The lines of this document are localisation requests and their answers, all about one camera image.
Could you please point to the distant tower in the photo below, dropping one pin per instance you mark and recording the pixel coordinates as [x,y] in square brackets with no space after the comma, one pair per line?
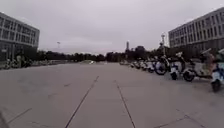
[127,45]

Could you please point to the row of dark trees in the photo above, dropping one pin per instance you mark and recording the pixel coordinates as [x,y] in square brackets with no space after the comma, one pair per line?
[83,57]

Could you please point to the tall lamp pole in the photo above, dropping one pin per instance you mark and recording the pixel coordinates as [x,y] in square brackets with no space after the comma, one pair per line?
[58,46]

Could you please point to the row of parked scooters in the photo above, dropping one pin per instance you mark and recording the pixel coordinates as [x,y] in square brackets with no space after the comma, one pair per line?
[196,69]

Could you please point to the group of parked bicycles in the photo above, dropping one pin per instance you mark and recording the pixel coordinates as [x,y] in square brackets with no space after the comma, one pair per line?
[20,62]

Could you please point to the pale building with window grid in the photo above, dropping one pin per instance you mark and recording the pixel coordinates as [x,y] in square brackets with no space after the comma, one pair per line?
[200,31]

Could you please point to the grey building with window grid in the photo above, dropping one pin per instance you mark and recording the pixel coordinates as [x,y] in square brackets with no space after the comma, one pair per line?
[16,33]

